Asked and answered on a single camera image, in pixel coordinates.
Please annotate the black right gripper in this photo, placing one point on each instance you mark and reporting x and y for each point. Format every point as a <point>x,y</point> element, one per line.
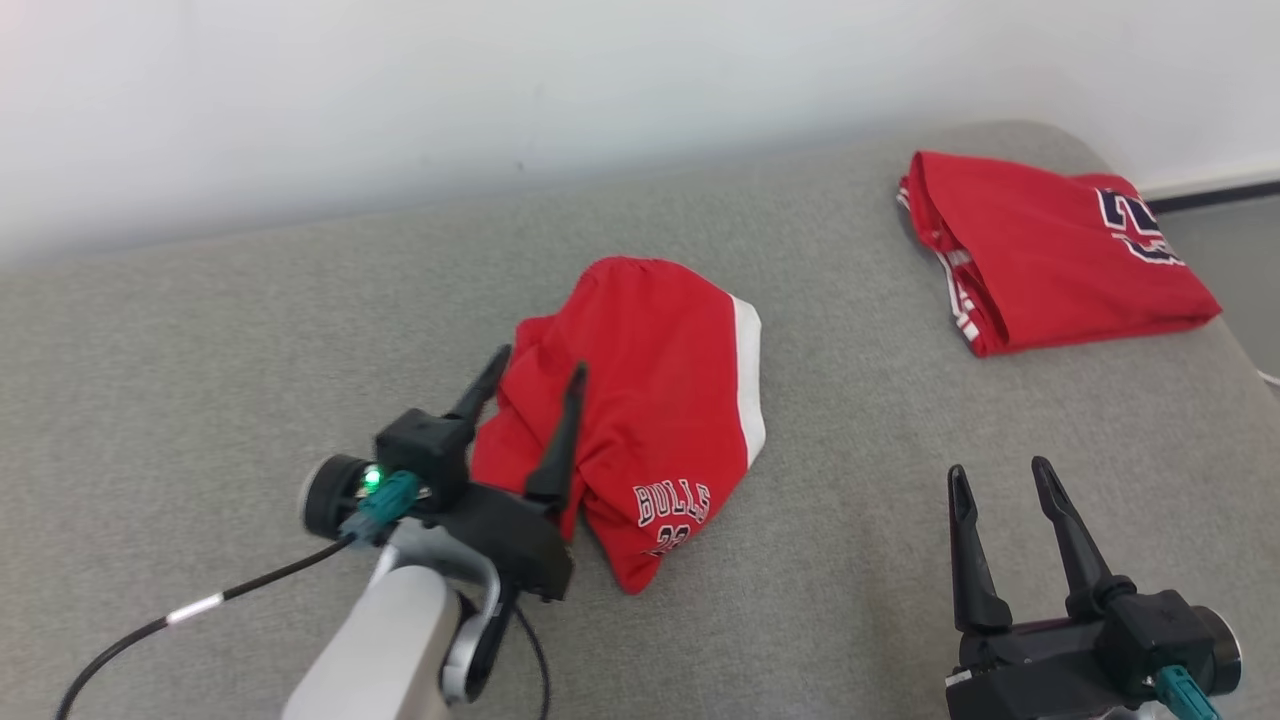
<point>1030,670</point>

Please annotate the grey fabric sofa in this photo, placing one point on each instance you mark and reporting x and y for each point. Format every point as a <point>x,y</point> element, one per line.
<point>250,350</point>

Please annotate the red Bulls print shorts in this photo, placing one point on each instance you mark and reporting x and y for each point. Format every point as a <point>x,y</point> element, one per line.
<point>650,400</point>

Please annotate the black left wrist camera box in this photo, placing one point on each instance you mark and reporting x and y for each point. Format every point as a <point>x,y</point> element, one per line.
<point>420,450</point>

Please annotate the red garment with white panel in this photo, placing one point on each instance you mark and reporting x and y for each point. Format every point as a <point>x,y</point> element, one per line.
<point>1040,250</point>

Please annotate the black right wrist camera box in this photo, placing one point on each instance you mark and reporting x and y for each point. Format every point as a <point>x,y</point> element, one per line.
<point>1160,630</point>

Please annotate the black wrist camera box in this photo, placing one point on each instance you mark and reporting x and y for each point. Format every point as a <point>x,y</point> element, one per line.
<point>1160,630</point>
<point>420,450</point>

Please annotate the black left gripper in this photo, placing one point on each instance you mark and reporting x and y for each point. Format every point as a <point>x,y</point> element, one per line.
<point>520,545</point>

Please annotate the white black wall skirting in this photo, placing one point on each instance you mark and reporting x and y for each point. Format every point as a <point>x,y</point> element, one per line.
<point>1220,195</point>

